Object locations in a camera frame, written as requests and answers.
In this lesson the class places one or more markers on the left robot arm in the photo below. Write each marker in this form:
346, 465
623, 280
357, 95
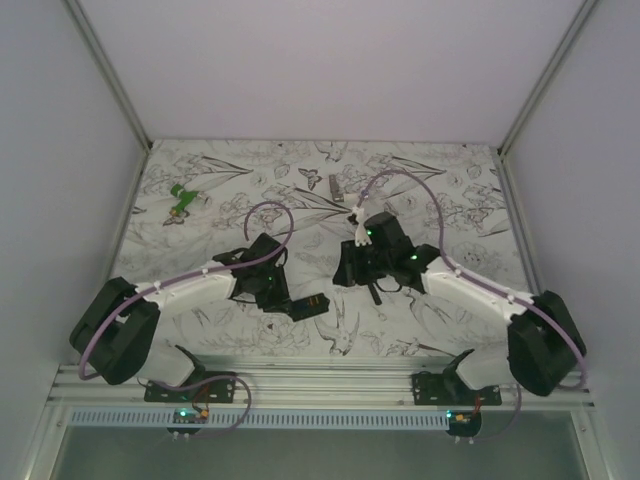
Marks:
115, 337

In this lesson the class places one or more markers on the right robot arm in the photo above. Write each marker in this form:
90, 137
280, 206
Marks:
543, 343

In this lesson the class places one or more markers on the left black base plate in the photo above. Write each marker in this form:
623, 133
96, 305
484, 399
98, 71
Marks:
211, 387

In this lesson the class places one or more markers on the small circuit board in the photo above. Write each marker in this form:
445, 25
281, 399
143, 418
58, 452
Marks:
464, 424
187, 422

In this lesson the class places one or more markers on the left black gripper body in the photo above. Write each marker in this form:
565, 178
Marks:
271, 291

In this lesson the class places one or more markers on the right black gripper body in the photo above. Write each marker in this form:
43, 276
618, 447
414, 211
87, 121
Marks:
363, 264

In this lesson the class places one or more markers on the grey metal bracket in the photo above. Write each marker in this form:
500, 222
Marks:
336, 191

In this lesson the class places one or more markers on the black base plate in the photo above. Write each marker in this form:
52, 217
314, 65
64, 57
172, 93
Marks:
436, 389
211, 387

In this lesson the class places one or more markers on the black fuse box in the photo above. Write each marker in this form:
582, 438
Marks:
308, 307

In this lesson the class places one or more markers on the floral patterned table mat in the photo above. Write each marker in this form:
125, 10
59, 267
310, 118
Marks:
440, 193

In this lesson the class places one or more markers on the aluminium front rail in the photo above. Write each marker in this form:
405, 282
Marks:
276, 383

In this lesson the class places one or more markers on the black handled hammer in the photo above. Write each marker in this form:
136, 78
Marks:
374, 293

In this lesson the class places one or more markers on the left small circuit board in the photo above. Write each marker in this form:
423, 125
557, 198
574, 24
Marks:
187, 422

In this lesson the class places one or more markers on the green plastic connector part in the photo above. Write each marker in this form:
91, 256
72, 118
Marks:
184, 198

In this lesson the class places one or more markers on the right small circuit board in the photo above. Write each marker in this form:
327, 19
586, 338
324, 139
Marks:
464, 424

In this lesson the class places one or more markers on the white slotted cable duct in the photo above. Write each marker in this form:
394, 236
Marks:
262, 418

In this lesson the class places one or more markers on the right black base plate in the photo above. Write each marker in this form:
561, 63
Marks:
436, 389

